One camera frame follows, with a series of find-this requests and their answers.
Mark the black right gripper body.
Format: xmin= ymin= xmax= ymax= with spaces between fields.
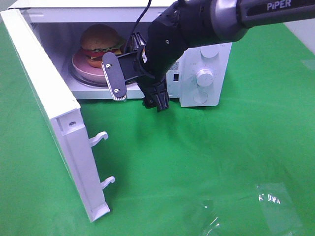
xmin=118 ymin=46 xmax=166 ymax=85

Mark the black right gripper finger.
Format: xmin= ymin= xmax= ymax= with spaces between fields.
xmin=124 ymin=32 xmax=146 ymax=54
xmin=137 ymin=79 xmax=170 ymax=112

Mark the burger with lettuce and tomato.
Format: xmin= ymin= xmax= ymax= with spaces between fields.
xmin=80 ymin=24 xmax=126 ymax=68

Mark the round white door release button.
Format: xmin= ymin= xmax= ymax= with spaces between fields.
xmin=193 ymin=91 xmax=208 ymax=104

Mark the white microwave knob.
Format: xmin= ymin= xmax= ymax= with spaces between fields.
xmin=200 ymin=45 xmax=220 ymax=59
xmin=196 ymin=69 xmax=214 ymax=87

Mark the pink round plate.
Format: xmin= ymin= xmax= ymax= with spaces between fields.
xmin=71 ymin=49 xmax=107 ymax=87

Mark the white microwave door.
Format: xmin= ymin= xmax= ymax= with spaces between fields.
xmin=0 ymin=9 xmax=115 ymax=222

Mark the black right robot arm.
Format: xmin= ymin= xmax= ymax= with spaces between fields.
xmin=112 ymin=0 xmax=315 ymax=111

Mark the white microwave oven body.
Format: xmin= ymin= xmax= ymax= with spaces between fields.
xmin=8 ymin=0 xmax=231 ymax=107

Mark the glass microwave turntable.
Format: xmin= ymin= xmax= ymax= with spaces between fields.
xmin=67 ymin=61 xmax=138 ymax=88

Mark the clear tape patch centre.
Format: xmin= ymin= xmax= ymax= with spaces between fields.
xmin=197 ymin=199 xmax=220 ymax=236

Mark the clear tape patch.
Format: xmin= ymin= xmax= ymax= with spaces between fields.
xmin=197 ymin=199 xmax=220 ymax=236
xmin=256 ymin=182 xmax=303 ymax=236

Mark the clear tape patch right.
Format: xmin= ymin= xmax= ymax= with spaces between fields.
xmin=256 ymin=182 xmax=303 ymax=236

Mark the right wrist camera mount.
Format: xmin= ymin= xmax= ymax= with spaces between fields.
xmin=101 ymin=53 xmax=127 ymax=101

